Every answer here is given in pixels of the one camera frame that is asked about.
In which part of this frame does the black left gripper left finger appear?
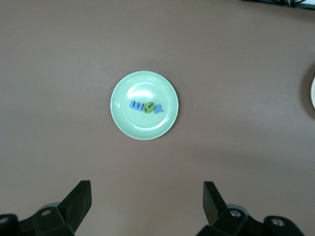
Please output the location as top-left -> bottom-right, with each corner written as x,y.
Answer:
0,180 -> 93,236

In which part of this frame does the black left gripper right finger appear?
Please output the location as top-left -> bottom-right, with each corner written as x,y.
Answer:
195,181 -> 305,236

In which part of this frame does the green foam letter a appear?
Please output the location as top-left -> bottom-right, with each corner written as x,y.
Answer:
142,102 -> 156,114

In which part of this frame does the blue foam letter m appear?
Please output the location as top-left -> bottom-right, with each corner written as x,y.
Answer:
130,100 -> 145,112

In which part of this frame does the green plate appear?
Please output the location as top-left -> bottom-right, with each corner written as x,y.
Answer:
110,70 -> 180,141

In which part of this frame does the beige plate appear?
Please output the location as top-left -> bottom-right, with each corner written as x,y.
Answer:
309,75 -> 315,111

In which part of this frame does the brown table mat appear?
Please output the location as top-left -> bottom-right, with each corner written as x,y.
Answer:
0,0 -> 315,236

